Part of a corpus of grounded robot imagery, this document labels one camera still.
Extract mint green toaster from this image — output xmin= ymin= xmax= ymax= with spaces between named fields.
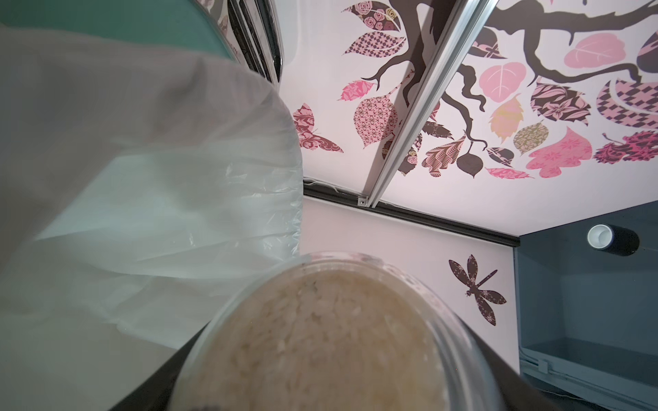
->
xmin=1 ymin=0 xmax=283 ymax=87

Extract glass jar beige lid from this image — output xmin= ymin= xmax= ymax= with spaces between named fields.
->
xmin=168 ymin=252 xmax=504 ymax=410

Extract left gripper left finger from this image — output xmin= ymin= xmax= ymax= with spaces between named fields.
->
xmin=111 ymin=327 xmax=205 ymax=411

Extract white plastic trash bag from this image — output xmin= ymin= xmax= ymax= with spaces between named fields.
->
xmin=1 ymin=27 xmax=303 ymax=410

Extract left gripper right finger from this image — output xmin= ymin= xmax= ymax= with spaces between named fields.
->
xmin=460 ymin=320 xmax=560 ymax=411

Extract black cylinder white cap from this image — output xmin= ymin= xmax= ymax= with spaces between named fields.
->
xmin=587 ymin=224 xmax=640 ymax=257

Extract aluminium rail back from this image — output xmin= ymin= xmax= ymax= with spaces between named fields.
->
xmin=357 ymin=1 xmax=497 ymax=208

